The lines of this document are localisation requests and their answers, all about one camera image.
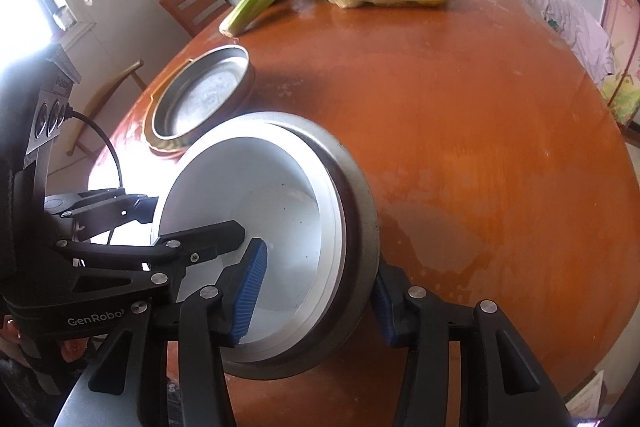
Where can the large steel bowl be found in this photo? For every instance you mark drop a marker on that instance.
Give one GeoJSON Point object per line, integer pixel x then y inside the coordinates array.
{"type": "Point", "coordinates": [360, 227]}

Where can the round steel plate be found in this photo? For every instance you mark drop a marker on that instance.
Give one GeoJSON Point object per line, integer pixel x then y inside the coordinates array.
{"type": "Point", "coordinates": [200, 97]}

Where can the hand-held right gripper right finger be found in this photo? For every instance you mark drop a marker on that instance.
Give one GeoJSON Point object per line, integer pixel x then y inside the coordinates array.
{"type": "Point", "coordinates": [387, 317]}

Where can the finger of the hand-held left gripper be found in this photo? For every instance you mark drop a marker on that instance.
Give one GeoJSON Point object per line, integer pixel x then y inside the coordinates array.
{"type": "Point", "coordinates": [200, 242]}
{"type": "Point", "coordinates": [100, 207]}

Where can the wooden armchair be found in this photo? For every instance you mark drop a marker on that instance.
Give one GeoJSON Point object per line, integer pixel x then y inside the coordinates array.
{"type": "Point", "coordinates": [120, 79]}

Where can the yellow shell-shaped plate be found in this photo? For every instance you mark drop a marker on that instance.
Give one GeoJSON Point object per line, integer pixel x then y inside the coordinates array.
{"type": "Point", "coordinates": [156, 93]}

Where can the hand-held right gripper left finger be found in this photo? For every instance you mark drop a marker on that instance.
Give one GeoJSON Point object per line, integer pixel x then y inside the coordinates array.
{"type": "Point", "coordinates": [247, 297]}

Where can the purple cloth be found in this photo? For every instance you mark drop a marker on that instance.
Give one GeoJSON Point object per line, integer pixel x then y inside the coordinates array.
{"type": "Point", "coordinates": [570, 22]}

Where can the wooden slat-back chair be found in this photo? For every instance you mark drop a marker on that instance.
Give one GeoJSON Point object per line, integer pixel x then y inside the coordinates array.
{"type": "Point", "coordinates": [195, 2]}

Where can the person's dark floral clothing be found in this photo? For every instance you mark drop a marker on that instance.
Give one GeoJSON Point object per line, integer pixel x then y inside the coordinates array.
{"type": "Point", "coordinates": [30, 387]}

